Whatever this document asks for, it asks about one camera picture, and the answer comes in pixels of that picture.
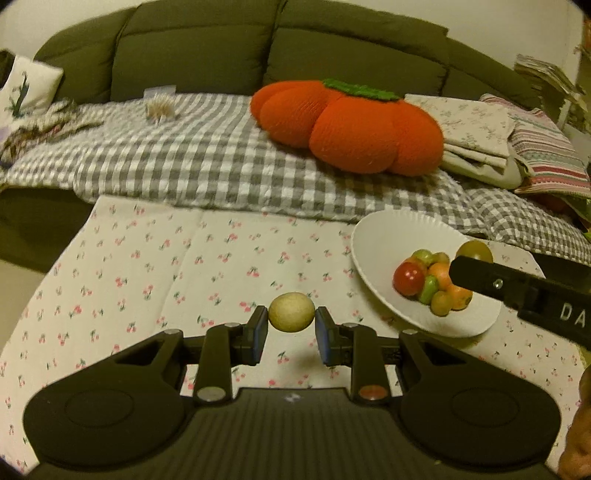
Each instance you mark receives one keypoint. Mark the bright green round fruit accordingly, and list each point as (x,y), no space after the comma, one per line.
(422,256)

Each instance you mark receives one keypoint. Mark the cherry print tablecloth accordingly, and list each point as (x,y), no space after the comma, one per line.
(161,277)

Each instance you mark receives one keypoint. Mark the white ribbed plate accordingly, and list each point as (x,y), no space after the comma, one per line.
(383,249)

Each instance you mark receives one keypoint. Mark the folded beige cloth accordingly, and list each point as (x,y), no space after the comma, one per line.
(508,177)

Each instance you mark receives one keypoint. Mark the yellow-green round fruit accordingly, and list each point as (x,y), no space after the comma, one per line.
(442,257)

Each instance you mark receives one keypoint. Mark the grey checked blanket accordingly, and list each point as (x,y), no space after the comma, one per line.
(184,152)

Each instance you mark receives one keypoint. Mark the green tomato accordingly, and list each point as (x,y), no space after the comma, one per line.
(428,289)

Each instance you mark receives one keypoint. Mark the green sofa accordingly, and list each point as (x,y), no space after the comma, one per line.
(194,50)

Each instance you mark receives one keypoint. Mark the pale yellow round fruit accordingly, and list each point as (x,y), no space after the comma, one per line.
(292,312)

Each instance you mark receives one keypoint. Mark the dark olive round fruit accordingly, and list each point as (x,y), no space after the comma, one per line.
(474,251)

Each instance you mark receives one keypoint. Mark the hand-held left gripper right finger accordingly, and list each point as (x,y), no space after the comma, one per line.
(323,340)

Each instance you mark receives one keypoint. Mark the clear toothpick container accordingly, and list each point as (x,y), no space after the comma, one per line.
(160,105)

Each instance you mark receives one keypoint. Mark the white embroidered cushion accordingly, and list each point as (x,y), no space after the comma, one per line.
(32,83)

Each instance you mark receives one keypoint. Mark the olive green round fruit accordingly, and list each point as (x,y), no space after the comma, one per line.
(441,303)

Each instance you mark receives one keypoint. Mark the orange pumpkin cushion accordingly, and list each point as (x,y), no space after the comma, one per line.
(351,134)

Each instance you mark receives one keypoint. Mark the person's right hand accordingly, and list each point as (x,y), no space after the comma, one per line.
(579,434)

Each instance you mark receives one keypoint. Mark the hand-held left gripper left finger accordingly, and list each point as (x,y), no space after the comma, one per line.
(259,339)

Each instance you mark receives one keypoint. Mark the red tomato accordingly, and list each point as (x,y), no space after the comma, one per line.
(408,278)

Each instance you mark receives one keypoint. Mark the brown patterned throw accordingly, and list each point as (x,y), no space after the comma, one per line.
(37,129)

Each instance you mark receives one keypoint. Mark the stack of papers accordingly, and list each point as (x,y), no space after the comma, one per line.
(540,74)

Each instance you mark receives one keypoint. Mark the folded floral sheet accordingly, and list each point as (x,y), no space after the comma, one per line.
(466,120)

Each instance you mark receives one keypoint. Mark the large orange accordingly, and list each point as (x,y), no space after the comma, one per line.
(441,273)

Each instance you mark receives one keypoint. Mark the medium orange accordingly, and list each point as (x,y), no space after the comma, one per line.
(459,297)

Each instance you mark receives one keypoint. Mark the folded floral and striped blankets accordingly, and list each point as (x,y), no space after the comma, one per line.
(549,152)

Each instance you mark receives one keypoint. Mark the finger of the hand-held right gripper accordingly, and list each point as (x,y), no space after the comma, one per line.
(489,281)

